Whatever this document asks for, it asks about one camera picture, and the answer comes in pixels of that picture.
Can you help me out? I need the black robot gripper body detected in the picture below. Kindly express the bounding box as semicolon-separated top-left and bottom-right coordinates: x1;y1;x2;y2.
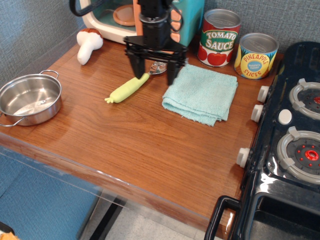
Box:
124;12;187;66

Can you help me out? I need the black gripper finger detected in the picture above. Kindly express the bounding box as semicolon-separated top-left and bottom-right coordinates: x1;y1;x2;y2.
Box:
128;55;145;79
167;60;181;85

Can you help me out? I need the spoon with yellow-green handle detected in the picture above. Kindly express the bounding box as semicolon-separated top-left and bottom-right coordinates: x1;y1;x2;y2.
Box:
104;61;167;104

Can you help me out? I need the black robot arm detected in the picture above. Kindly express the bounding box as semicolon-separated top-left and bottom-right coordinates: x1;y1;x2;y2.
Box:
123;0;188;86

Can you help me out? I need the light blue folded cloth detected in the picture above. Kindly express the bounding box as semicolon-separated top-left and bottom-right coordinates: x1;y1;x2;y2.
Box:
162;64;238;127

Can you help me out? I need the toy microwave teal and cream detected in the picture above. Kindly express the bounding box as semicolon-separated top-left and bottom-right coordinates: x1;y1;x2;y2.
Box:
82;0;205;46

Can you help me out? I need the white plush mushroom toy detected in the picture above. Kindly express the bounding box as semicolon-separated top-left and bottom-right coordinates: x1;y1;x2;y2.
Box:
76;28;104;65

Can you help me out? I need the tomato sauce can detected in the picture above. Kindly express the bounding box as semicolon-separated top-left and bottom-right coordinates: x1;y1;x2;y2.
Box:
197;8;242;67

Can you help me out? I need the pineapple slices can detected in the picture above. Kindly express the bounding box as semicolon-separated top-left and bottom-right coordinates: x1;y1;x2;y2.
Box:
234;33;279;80

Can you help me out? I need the stainless steel pot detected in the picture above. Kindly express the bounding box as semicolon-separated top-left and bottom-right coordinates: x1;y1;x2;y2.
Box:
0;69;62;128

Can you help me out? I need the black toy stove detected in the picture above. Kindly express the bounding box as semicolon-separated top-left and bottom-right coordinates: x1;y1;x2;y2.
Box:
205;41;320;240

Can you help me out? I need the orange plush toy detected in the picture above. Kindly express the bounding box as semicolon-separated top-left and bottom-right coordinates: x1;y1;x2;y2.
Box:
0;232;20;240

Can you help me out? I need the black braided cable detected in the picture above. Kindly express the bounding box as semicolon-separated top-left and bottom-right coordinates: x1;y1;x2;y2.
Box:
68;0;185;33

